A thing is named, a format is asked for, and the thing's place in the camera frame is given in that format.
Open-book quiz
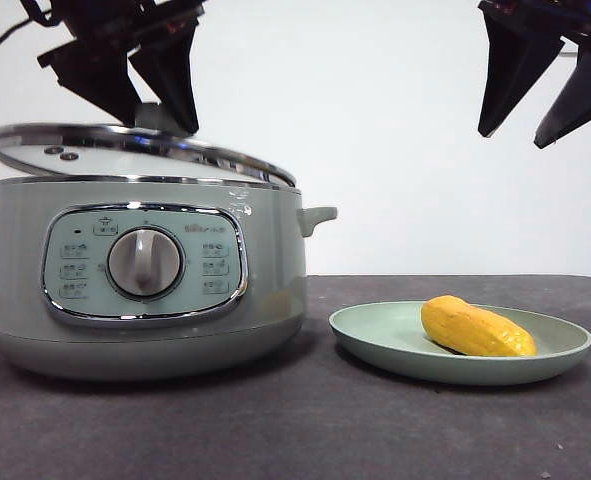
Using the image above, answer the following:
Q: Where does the pale green round plate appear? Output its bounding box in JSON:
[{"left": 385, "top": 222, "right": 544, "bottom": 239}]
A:
[{"left": 328, "top": 300, "right": 591, "bottom": 387}]

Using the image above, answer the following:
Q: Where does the glass lid with green knob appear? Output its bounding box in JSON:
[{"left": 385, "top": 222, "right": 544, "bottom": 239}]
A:
[{"left": 0, "top": 101, "right": 299, "bottom": 191}]

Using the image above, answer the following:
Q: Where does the pale green electric steamer pot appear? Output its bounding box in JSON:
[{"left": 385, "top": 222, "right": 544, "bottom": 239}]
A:
[{"left": 0, "top": 174, "right": 339, "bottom": 384}]

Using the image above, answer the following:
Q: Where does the yellow corn cob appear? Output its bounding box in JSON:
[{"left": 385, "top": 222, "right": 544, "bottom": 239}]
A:
[{"left": 420, "top": 294, "right": 538, "bottom": 359}]

